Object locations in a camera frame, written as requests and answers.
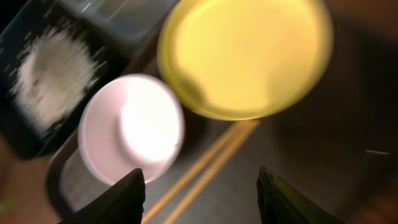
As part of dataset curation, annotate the dark brown serving tray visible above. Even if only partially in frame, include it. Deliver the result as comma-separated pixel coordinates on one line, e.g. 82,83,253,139
48,0,397,223

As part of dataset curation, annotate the yellow plate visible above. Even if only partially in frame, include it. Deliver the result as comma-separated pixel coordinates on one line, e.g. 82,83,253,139
157,0,333,120

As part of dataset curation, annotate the wooden chopstick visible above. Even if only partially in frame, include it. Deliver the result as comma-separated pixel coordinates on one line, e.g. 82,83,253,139
161,119,261,224
141,119,249,224

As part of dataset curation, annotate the clear plastic bin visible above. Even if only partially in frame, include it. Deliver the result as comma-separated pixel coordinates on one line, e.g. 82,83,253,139
59,0,177,45

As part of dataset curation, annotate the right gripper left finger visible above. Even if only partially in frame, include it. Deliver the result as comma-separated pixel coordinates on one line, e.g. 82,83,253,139
60,168,146,224

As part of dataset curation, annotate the pile of rice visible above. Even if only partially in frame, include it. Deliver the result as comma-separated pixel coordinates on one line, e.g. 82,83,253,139
1,19,106,137

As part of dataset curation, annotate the black plastic tray bin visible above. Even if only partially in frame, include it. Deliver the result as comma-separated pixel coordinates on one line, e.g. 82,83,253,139
1,1,129,159

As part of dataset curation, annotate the white bowl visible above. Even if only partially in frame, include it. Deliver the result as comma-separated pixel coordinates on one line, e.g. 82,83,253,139
78,73,185,185

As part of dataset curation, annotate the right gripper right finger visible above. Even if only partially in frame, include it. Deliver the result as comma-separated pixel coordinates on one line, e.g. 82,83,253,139
256,167,341,224

